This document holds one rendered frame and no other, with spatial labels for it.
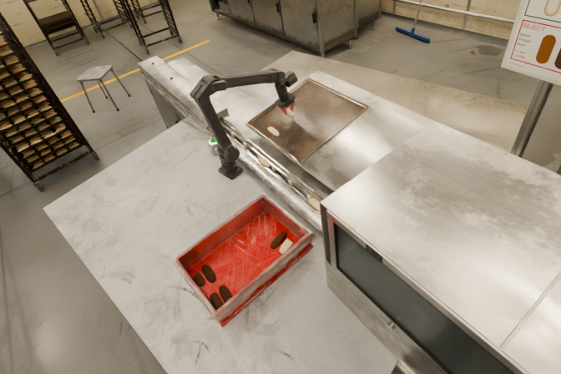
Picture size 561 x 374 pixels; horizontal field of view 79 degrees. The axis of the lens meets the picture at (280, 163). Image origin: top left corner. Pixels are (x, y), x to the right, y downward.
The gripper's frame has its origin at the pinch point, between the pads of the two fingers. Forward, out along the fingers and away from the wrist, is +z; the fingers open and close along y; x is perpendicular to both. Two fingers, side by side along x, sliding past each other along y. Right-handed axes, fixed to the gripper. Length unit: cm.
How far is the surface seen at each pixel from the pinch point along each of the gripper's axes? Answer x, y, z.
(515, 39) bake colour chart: -79, 62, -34
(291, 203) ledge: -48, -35, 5
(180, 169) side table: 17, -66, 5
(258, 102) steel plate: 44.7, 0.8, 15.5
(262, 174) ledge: -22.4, -34.7, 5.4
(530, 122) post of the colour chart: -95, 58, -4
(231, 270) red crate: -58, -72, 3
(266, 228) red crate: -50, -50, 7
